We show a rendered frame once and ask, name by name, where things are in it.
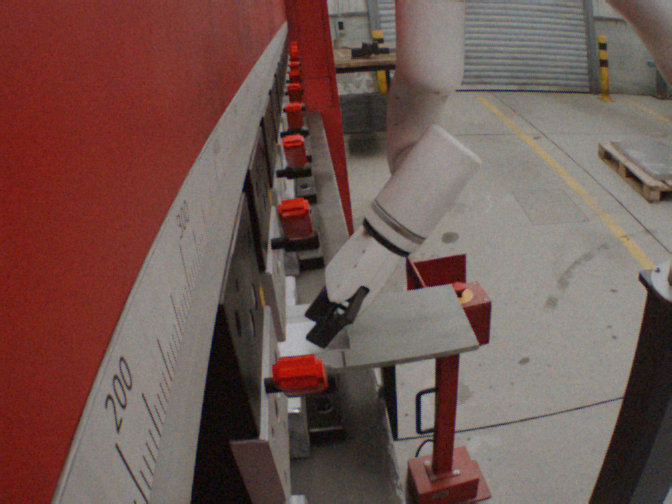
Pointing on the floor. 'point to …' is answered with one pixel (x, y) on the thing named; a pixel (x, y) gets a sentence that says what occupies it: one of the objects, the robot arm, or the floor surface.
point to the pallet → (633, 174)
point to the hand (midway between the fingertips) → (320, 322)
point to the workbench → (362, 107)
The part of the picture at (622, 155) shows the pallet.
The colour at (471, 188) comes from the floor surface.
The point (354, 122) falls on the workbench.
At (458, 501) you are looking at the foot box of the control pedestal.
